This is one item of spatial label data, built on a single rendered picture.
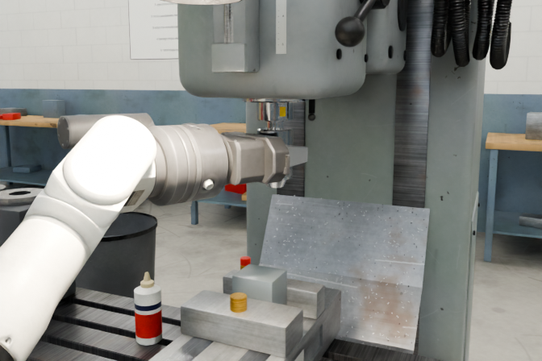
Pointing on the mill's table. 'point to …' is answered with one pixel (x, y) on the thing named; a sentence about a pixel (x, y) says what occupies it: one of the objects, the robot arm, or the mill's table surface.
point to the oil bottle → (148, 312)
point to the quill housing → (284, 34)
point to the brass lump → (238, 302)
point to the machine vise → (193, 346)
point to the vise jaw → (243, 323)
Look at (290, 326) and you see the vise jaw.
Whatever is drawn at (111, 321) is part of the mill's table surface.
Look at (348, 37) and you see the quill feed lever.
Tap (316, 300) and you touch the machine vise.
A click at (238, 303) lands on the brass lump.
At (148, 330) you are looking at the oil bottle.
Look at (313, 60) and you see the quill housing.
